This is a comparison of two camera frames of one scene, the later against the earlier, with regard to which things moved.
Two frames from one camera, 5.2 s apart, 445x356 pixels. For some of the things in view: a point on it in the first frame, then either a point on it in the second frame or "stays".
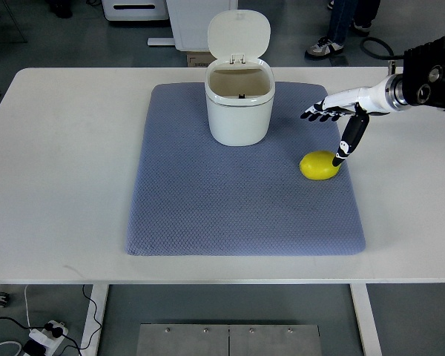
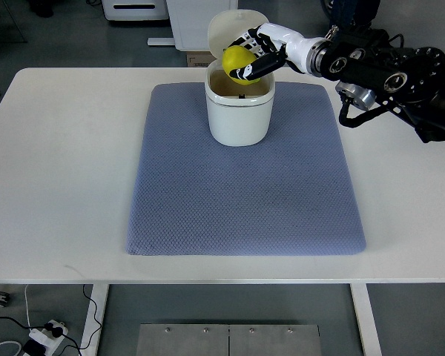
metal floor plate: x=228 y=340 stays
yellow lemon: x=318 y=165 to x=235 y=56
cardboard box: x=199 y=58 stays
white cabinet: x=190 y=21 stays
